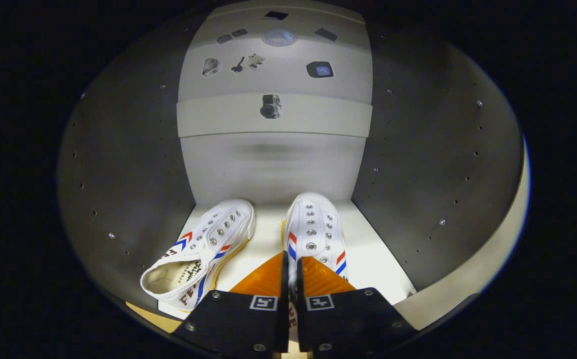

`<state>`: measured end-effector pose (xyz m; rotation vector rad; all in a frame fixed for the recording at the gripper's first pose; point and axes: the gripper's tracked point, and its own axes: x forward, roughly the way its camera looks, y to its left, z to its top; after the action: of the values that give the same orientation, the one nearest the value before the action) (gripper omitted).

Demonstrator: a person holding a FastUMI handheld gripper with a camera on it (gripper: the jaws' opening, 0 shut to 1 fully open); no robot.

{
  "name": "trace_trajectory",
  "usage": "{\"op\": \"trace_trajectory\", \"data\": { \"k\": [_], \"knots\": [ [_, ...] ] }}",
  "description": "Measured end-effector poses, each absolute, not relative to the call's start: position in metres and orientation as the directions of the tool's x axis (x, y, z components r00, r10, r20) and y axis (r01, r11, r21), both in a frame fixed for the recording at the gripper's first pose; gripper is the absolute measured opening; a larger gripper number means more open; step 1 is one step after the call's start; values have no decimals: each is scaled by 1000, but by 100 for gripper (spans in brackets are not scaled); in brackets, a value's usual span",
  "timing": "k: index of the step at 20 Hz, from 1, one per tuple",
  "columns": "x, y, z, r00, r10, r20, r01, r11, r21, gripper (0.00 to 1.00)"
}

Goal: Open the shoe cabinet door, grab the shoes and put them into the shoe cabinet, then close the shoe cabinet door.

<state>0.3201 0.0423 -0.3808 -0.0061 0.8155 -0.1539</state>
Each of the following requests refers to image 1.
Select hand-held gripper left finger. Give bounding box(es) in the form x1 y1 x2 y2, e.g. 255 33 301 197
173 251 289 359

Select white striped canvas shoe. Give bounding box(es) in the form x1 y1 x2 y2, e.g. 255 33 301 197
281 192 349 351
140 198 256 313

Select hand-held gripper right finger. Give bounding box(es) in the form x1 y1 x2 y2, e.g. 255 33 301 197
296 256 419 359

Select dark grey shoe cabinet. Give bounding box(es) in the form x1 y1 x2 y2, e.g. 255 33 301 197
57 0 526 320

